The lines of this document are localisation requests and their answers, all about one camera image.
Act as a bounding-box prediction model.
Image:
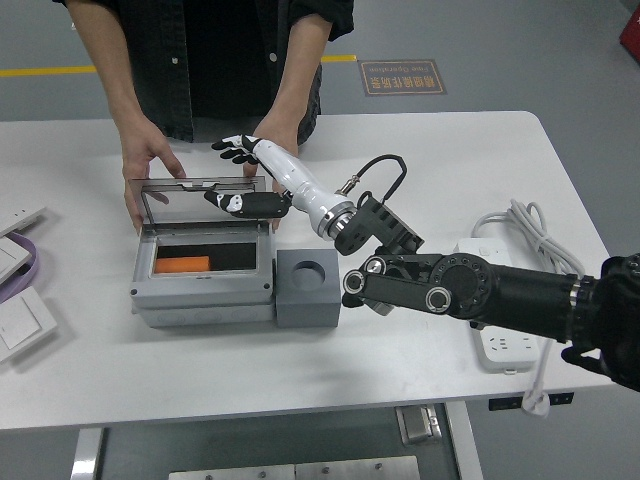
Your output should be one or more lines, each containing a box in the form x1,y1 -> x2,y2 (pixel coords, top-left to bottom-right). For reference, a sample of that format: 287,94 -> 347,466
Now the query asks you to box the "person's left hand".
243,114 -> 301,231

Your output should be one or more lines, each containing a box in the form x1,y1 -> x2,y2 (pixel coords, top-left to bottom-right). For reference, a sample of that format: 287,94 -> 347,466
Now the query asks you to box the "person's right hand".
121,119 -> 187,236

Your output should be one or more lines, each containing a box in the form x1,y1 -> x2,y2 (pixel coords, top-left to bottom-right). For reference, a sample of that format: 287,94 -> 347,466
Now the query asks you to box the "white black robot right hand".
203,133 -> 352,239

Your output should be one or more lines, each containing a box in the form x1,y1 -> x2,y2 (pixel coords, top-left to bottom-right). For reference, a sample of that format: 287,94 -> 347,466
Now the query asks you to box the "orange cylinder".
153,255 -> 211,275

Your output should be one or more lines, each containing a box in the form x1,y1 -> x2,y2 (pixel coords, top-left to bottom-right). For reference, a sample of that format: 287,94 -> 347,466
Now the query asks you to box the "grey box with clear lid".
124,174 -> 277,329

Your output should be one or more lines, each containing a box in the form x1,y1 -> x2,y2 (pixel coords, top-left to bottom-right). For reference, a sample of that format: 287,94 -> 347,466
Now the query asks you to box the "grey cube with round hole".
274,248 -> 342,329

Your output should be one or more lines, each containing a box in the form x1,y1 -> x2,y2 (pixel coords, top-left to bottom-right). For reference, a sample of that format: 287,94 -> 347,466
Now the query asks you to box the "person's torso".
52,0 -> 355,146

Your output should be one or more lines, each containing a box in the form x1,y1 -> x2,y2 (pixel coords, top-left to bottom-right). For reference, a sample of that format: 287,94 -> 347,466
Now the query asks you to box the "brown floor sign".
358,59 -> 448,98

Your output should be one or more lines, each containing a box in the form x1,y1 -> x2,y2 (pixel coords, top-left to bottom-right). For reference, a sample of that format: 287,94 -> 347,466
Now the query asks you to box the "white power strip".
452,237 -> 541,375

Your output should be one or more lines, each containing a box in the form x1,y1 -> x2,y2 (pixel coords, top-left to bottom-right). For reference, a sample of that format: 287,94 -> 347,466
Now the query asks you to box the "black under-table bar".
488,393 -> 575,412

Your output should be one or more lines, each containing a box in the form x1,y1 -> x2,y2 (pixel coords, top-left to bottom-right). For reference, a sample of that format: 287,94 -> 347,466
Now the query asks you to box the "grey table leg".
444,399 -> 485,480
69,427 -> 106,480

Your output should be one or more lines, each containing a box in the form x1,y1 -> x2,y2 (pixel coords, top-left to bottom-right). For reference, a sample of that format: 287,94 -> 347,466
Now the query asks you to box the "red object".
618,9 -> 640,51

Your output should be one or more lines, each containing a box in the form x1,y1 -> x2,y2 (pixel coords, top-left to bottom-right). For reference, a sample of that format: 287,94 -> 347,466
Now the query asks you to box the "small white switch panel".
0,206 -> 49,237

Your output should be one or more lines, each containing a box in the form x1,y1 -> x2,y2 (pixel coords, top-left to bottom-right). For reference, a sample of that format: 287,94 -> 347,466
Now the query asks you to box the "purple strap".
0,230 -> 40,304

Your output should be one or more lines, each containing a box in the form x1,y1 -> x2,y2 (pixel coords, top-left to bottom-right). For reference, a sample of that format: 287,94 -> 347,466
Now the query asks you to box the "large white switch panel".
0,285 -> 61,365

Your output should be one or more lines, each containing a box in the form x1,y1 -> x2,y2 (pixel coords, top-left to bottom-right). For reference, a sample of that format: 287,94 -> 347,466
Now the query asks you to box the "white power cord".
471,198 -> 589,419

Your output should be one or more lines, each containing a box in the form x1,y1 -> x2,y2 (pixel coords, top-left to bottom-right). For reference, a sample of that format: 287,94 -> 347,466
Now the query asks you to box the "metal table bracket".
396,404 -> 444,445

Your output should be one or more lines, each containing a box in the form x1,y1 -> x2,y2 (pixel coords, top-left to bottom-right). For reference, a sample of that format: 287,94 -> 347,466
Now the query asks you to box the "metal base plate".
168,455 -> 421,480

